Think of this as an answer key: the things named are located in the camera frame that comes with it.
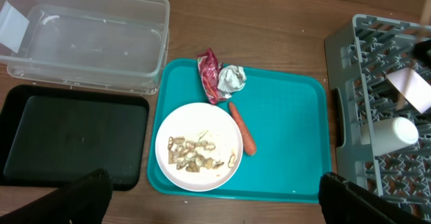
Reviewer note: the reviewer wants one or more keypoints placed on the clear plastic bin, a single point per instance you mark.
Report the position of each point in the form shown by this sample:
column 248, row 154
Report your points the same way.
column 116, row 45

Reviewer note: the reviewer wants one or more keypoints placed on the white paper cup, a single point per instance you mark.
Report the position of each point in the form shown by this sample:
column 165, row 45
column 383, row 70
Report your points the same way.
column 390, row 135

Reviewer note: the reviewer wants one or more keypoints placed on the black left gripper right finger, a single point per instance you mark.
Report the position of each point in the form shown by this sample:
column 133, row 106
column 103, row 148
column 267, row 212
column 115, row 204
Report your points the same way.
column 343, row 201

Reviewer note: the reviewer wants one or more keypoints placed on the orange carrot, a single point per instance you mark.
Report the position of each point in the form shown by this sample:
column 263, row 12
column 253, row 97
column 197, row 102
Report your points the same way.
column 249, row 145

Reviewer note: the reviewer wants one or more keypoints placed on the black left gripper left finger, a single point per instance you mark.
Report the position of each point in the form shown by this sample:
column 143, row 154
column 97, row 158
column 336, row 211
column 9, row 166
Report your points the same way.
column 82, row 201

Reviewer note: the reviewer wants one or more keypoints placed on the grey dishwasher rack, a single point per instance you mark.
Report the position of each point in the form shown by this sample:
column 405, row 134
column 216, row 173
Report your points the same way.
column 359, row 58

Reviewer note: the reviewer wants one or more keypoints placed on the pink bowl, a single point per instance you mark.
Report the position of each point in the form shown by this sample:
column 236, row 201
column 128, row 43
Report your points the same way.
column 414, row 88

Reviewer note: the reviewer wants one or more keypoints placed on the white paper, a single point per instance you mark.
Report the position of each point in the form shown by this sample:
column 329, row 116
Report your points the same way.
column 231, row 79

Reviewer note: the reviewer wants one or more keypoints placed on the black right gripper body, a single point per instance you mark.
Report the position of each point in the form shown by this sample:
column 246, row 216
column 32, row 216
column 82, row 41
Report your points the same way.
column 421, row 52

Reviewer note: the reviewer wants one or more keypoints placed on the white plate with food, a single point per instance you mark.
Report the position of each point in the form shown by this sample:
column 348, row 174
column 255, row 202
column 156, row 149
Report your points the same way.
column 198, row 147

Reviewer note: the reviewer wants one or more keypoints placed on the teal plastic tray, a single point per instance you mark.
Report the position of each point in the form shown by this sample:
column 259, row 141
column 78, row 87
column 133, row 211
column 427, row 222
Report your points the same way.
column 287, row 117

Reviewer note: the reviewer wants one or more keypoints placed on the red snack wrapper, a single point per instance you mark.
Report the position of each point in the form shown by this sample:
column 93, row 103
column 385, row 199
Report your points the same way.
column 209, row 69

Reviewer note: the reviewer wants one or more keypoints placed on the black tray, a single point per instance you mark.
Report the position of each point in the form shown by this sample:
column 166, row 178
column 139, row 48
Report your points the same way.
column 51, row 137

